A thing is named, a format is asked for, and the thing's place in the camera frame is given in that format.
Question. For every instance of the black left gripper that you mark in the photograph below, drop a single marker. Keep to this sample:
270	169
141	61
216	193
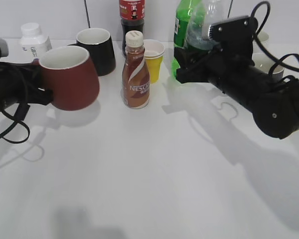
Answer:
24	83

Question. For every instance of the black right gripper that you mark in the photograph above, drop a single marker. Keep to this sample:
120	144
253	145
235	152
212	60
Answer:
223	59

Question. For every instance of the red mug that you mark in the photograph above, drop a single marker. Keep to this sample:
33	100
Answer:
69	72

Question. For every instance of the clear water bottle green label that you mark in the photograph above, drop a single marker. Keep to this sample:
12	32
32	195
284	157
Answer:
204	14

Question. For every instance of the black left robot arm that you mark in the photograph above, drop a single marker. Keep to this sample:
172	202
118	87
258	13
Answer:
3	74

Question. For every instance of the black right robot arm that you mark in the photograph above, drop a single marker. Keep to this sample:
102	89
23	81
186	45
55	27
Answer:
273	103

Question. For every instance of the dark grey mug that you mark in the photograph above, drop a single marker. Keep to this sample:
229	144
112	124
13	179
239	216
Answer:
264	63

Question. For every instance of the white mug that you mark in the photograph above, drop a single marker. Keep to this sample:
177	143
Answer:
264	39

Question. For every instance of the black mug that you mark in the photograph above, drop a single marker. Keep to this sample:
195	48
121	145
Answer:
99	43

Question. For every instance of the white yogurt drink bottle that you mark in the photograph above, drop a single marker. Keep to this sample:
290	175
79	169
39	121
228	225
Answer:
33	42

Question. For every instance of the green soda bottle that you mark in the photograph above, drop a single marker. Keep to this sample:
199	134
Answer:
189	17

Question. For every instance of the yellow paper cup stack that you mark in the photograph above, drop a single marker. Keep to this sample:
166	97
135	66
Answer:
154	51

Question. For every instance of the brown Nescafe coffee bottle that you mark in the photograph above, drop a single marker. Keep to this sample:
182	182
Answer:
135	75

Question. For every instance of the dark cola bottle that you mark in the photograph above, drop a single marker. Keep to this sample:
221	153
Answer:
132	13

